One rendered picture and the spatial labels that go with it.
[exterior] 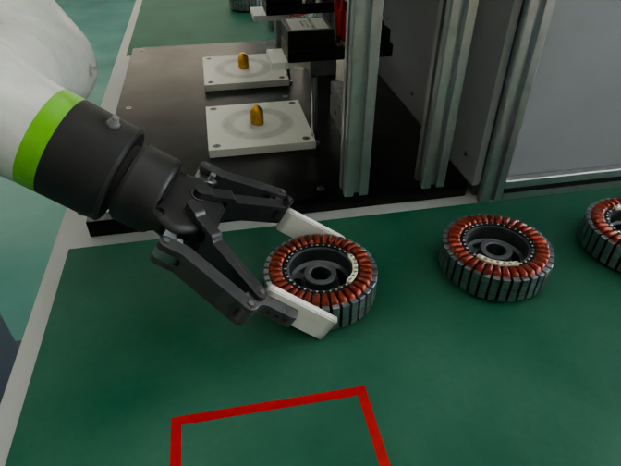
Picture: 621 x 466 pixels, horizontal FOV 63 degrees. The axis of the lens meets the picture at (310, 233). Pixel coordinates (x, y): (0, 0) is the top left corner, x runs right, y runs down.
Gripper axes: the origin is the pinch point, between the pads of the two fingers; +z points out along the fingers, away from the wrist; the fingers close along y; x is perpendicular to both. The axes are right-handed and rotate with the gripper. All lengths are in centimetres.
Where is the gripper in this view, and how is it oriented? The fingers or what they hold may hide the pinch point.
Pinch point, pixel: (318, 275)
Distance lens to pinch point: 50.7
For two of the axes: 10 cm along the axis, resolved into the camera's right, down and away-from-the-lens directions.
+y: -1.1, 6.1, -7.9
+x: 5.0, -6.5, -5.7
